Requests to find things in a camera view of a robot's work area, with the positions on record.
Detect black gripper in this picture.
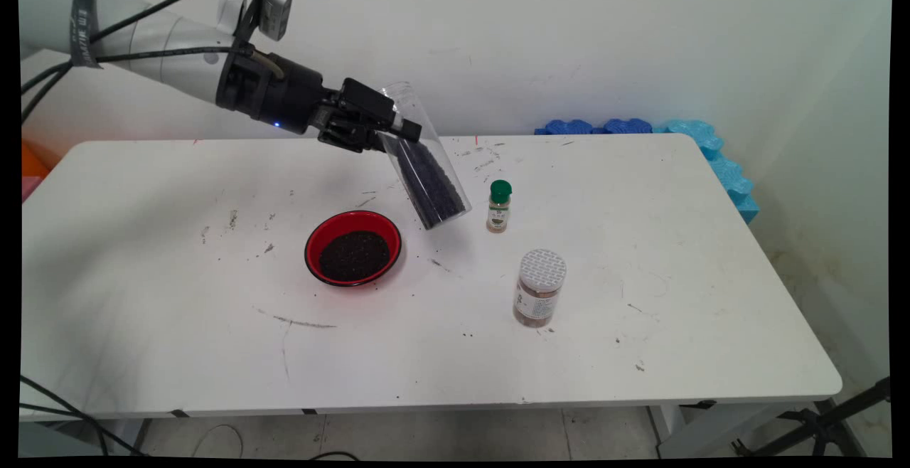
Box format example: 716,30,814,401
215,52,423,155

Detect clear jar with black seeds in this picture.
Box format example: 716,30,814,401
377,82,473,231

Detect red bowl with black rim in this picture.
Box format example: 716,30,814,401
304,210,403,288

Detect black seeds heap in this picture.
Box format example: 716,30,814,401
318,230,392,283

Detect small spice bottle green cap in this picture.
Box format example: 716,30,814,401
486,180,513,234

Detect peanut jar with white lid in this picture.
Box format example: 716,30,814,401
513,248,567,328

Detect orange box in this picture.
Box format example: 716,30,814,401
21,139,53,179

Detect light blue foam mat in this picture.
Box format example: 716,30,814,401
654,119,760,225

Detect white table leg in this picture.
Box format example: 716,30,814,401
651,403,818,458
107,418,151,456

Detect black tripod stand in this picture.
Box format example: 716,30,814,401
732,376,891,457

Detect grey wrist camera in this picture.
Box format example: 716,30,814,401
257,0,294,42

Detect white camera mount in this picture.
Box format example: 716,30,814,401
217,0,250,36

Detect black velcro strap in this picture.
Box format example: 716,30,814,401
69,0,101,70

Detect grey floor cable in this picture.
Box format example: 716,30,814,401
192,423,246,458

